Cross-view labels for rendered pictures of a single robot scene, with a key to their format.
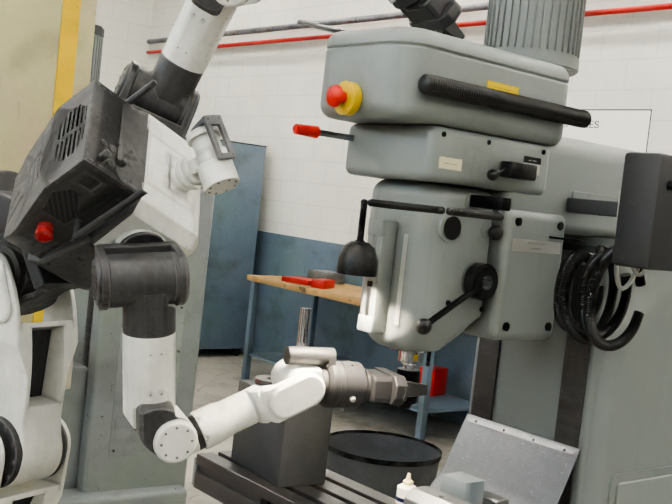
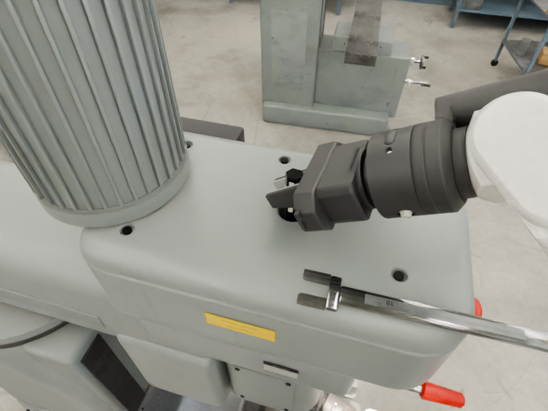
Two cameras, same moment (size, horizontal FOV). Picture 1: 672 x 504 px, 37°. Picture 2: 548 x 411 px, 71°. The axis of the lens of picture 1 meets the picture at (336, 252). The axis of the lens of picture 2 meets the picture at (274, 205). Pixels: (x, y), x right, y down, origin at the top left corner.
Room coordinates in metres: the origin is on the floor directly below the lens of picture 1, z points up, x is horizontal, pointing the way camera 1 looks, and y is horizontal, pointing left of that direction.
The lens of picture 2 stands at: (2.13, 0.09, 2.25)
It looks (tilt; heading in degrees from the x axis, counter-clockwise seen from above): 47 degrees down; 236
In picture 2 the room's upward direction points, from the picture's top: straight up
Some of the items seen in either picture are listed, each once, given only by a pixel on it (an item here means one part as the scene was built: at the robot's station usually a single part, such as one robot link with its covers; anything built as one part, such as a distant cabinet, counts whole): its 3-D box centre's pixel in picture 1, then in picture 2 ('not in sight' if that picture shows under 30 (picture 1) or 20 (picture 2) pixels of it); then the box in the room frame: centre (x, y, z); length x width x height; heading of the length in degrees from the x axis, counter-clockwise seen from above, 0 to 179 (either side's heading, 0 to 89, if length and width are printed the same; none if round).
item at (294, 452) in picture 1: (281, 427); not in sight; (2.20, 0.08, 1.06); 0.22 x 0.12 x 0.20; 34
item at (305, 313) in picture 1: (303, 333); not in sight; (2.16, 0.05, 1.28); 0.03 x 0.03 x 0.11
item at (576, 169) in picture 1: (587, 191); (38, 236); (2.25, -0.55, 1.66); 0.80 x 0.23 x 0.20; 130
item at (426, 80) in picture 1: (509, 102); not in sight; (1.84, -0.29, 1.79); 0.45 x 0.04 x 0.04; 130
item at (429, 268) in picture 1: (422, 265); (283, 345); (1.93, -0.17, 1.47); 0.21 x 0.19 x 0.32; 40
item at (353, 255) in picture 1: (358, 257); not in sight; (1.79, -0.04, 1.48); 0.07 x 0.07 x 0.06
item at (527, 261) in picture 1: (488, 269); (198, 321); (2.06, -0.32, 1.47); 0.24 x 0.19 x 0.26; 40
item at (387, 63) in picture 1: (446, 91); (280, 245); (1.94, -0.18, 1.81); 0.47 x 0.26 x 0.16; 130
